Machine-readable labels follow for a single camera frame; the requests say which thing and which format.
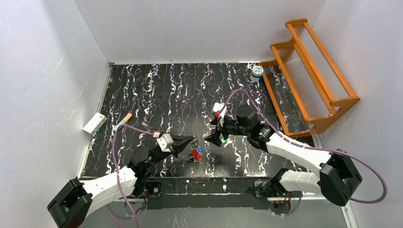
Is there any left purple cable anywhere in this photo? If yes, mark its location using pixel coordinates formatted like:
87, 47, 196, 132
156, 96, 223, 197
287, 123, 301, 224
106, 123, 160, 228

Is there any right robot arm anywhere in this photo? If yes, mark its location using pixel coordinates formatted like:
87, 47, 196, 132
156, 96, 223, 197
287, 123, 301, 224
205, 103, 362, 206

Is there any purple cable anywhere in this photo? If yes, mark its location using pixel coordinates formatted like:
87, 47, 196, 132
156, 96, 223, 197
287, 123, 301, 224
106, 123, 160, 228
220, 89, 388, 218

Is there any aluminium rail frame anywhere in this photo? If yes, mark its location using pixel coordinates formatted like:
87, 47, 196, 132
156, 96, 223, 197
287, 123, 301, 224
58, 178, 359, 228

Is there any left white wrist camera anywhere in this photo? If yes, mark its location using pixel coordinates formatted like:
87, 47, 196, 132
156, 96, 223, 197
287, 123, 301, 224
153, 131, 173, 152

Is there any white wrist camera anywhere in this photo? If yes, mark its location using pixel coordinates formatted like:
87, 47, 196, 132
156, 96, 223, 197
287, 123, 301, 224
211, 102, 226, 126
153, 131, 173, 152

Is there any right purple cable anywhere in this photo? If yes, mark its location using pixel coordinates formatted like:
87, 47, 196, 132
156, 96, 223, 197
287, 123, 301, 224
220, 89, 388, 218

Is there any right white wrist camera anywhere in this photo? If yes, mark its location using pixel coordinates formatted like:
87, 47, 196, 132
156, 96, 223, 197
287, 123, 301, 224
211, 102, 226, 126

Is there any small white blue jar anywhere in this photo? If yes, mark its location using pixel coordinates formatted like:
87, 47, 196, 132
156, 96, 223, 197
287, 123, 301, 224
250, 65, 264, 82

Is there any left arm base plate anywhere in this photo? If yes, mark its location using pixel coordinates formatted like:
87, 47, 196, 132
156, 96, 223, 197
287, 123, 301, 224
132, 181, 162, 199

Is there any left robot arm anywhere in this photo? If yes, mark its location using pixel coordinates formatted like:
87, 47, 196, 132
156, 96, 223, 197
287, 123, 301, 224
47, 133, 197, 228

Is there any keyring with coloured tags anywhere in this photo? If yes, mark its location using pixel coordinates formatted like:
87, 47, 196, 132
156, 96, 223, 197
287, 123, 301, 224
187, 137, 203, 163

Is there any orange wooden rack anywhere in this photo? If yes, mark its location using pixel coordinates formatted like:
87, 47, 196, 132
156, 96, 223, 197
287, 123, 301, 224
259, 19, 359, 138

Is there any white cardboard box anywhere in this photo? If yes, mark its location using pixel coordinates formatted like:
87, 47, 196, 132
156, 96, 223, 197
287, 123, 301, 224
82, 112, 107, 135

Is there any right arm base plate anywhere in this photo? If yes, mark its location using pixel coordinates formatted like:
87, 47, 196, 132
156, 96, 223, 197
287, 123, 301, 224
247, 180, 300, 201

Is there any orange white marker tube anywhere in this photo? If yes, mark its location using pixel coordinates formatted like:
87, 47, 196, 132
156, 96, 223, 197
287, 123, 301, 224
113, 113, 133, 131

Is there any green tagged loose key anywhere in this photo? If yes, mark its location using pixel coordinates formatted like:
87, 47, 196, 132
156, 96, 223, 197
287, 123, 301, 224
221, 138, 233, 148

